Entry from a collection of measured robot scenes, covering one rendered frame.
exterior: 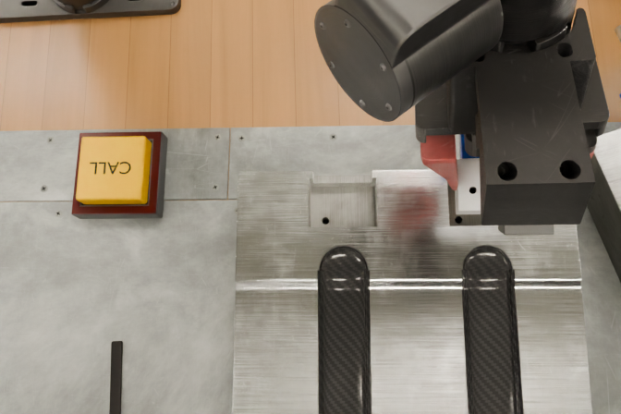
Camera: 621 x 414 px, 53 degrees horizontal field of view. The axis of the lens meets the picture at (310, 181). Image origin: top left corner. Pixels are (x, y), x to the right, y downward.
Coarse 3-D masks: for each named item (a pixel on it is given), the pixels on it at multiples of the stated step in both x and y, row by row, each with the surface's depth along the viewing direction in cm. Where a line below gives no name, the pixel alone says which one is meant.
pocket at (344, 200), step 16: (320, 176) 51; (336, 176) 51; (352, 176) 51; (368, 176) 51; (320, 192) 52; (336, 192) 52; (352, 192) 51; (368, 192) 51; (320, 208) 51; (336, 208) 51; (352, 208) 51; (368, 208) 51; (320, 224) 51; (336, 224) 51; (352, 224) 51; (368, 224) 51
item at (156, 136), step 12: (108, 132) 58; (120, 132) 58; (132, 132) 58; (144, 132) 58; (156, 132) 58; (156, 144) 58; (156, 156) 58; (156, 168) 57; (156, 180) 57; (156, 192) 57; (72, 204) 57; (156, 204) 57
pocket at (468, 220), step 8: (448, 184) 51; (448, 192) 51; (448, 200) 51; (456, 216) 51; (464, 216) 50; (472, 216) 50; (480, 216) 50; (456, 224) 50; (464, 224) 50; (472, 224) 50; (480, 224) 50
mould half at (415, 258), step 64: (256, 192) 49; (384, 192) 49; (256, 256) 48; (320, 256) 48; (384, 256) 47; (448, 256) 47; (512, 256) 47; (576, 256) 47; (256, 320) 47; (384, 320) 46; (448, 320) 46; (576, 320) 46; (256, 384) 46; (384, 384) 46; (448, 384) 45; (576, 384) 45
